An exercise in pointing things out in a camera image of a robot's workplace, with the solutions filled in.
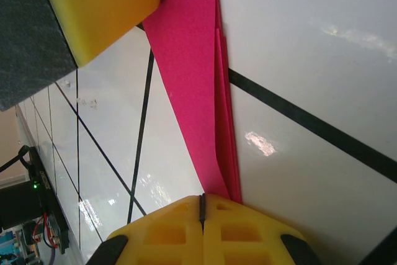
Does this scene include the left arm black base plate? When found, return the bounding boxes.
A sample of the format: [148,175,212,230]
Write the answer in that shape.
[27,146,69,255]

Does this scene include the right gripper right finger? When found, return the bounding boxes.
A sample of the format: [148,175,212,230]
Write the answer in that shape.
[201,195,320,265]

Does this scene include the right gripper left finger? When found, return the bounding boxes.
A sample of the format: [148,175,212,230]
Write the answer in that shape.
[89,195,204,265]

